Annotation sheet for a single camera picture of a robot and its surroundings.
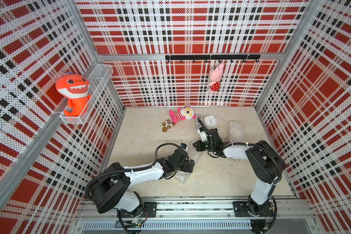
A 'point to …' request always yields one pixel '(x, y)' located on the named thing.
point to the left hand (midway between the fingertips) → (188, 161)
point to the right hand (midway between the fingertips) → (194, 144)
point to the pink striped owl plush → (185, 113)
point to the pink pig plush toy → (216, 73)
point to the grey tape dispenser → (199, 121)
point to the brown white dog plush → (166, 125)
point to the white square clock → (210, 121)
